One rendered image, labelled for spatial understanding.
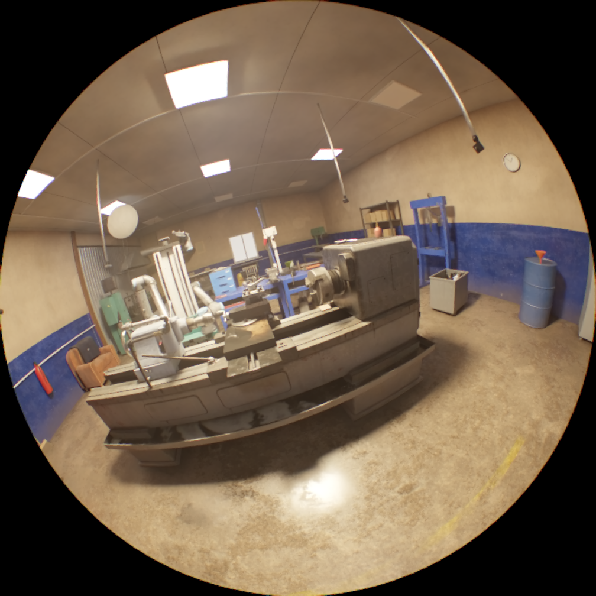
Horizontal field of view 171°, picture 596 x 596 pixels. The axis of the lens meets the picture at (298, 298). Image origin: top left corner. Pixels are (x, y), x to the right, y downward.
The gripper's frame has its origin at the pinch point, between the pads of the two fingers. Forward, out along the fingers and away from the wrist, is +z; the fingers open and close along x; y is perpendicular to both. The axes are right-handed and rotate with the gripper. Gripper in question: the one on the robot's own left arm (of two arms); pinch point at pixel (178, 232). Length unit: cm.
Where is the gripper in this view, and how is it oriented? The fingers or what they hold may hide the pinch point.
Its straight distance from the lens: 241.6
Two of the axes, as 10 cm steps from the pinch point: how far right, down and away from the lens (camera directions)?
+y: 1.0, -9.9, -0.2
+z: 2.3, 0.4, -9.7
